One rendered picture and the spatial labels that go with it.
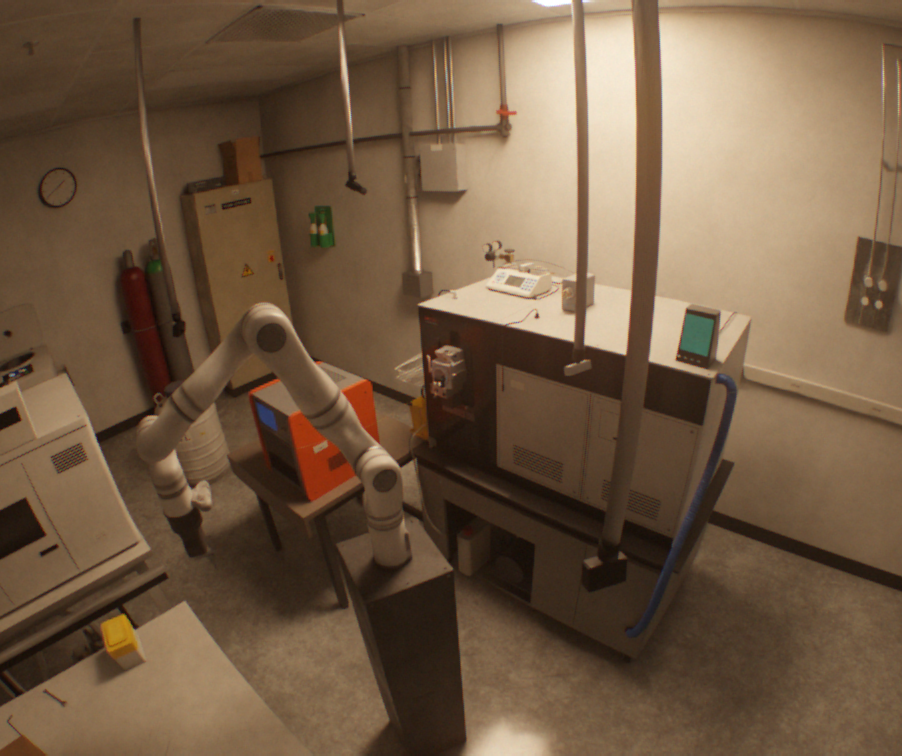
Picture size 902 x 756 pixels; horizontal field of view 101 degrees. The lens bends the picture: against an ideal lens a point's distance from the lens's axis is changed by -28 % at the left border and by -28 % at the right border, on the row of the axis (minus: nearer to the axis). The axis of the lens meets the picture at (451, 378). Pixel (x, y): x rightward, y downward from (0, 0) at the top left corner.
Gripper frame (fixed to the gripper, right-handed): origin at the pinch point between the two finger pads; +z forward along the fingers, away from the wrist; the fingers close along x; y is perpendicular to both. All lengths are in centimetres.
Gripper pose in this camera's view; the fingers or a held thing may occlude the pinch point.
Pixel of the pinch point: (216, 562)
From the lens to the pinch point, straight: 124.2
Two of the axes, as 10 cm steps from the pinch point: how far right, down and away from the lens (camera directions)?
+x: 4.6, 3.7, -8.1
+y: -8.9, 2.4, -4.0
